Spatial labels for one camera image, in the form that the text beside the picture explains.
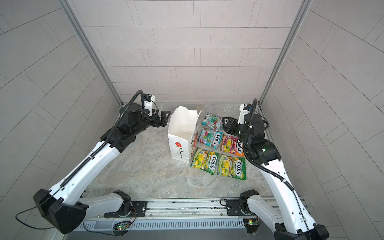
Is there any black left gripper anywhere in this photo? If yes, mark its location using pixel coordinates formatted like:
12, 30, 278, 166
129, 107, 171, 138

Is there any teal mint blossom candy packet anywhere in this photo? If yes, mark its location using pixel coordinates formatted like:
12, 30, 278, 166
202, 113, 223, 131

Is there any orange Fox's fruits candy packet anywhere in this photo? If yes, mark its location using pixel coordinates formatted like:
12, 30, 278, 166
221, 135, 245, 157

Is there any white floral paper bag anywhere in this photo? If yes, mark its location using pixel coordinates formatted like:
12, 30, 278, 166
168, 106, 201, 163

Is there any green Fox's candy packet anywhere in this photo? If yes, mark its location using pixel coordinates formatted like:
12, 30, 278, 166
191, 149, 219, 175
218, 155, 247, 180

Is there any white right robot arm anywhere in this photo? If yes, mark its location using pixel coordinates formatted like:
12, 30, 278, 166
223, 113, 330, 240

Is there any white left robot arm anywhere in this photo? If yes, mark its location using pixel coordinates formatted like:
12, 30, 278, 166
33, 104, 171, 234

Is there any right circuit board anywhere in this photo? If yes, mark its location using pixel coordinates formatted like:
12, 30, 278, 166
243, 218, 261, 234

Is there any circuit board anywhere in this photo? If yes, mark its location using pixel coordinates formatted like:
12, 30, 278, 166
243, 218, 261, 234
113, 221, 132, 232

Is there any left circuit board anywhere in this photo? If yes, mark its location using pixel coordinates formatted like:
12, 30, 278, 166
113, 221, 132, 232

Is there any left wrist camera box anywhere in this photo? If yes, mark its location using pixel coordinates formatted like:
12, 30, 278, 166
142, 94, 155, 116

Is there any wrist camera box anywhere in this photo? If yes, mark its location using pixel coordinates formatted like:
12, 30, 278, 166
142, 94, 155, 116
238, 104, 252, 125

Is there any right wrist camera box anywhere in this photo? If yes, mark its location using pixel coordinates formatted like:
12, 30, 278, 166
238, 104, 252, 125

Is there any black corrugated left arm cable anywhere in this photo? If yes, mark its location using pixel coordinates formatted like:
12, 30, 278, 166
59, 89, 145, 188

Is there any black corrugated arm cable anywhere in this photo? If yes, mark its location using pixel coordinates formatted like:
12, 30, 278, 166
59, 89, 145, 188
242, 98, 296, 193

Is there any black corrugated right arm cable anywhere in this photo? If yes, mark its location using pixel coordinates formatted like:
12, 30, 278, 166
242, 98, 296, 193

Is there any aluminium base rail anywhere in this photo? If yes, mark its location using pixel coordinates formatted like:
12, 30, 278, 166
71, 196, 289, 232

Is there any aluminium corner post right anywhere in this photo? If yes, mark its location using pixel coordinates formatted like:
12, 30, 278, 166
259, 0, 312, 106

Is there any aluminium corner post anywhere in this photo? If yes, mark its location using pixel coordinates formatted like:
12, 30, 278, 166
58, 0, 123, 106
259, 0, 312, 106

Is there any aluminium corner post left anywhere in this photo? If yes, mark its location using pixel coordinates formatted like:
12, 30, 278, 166
58, 0, 123, 106

